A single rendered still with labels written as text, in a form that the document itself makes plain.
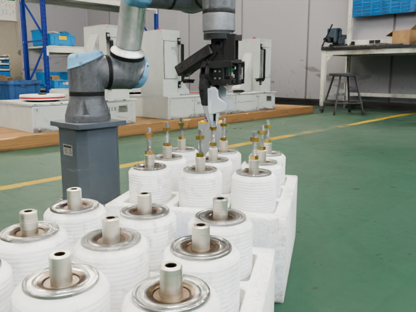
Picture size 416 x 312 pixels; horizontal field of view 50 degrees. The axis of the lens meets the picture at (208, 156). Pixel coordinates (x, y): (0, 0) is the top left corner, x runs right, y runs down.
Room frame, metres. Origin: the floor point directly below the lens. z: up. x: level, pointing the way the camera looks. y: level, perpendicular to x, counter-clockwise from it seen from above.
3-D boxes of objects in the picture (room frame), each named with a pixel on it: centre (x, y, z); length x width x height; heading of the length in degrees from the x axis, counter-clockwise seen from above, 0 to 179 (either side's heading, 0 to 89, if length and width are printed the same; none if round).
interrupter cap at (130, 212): (0.66, 0.10, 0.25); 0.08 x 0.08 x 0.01
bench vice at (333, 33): (5.37, -1.48, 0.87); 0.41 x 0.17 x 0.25; 137
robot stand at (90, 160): (1.51, 0.41, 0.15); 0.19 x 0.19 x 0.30; 47
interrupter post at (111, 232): (0.54, 0.12, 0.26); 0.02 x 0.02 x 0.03
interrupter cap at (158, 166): (0.99, 0.13, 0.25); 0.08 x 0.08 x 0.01
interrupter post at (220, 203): (0.63, -0.02, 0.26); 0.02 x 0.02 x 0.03
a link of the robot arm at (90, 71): (1.52, 0.40, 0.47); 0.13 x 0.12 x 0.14; 121
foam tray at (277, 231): (1.07, -0.01, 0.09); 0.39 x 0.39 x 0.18; 76
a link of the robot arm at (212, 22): (1.07, -0.03, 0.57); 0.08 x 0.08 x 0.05
